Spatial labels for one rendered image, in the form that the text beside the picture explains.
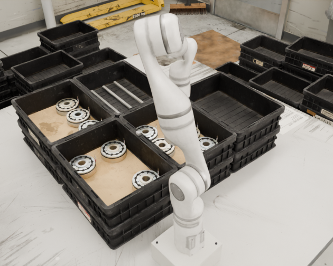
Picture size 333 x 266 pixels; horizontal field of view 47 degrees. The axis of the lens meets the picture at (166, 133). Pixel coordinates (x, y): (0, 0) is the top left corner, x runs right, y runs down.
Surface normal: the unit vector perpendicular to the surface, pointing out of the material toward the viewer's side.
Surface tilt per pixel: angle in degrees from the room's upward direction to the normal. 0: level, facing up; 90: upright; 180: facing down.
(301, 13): 90
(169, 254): 2
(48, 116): 0
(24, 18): 90
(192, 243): 90
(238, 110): 0
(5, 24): 90
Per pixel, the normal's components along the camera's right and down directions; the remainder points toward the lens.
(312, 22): -0.74, 0.43
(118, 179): 0.00, -0.78
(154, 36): -0.15, 0.26
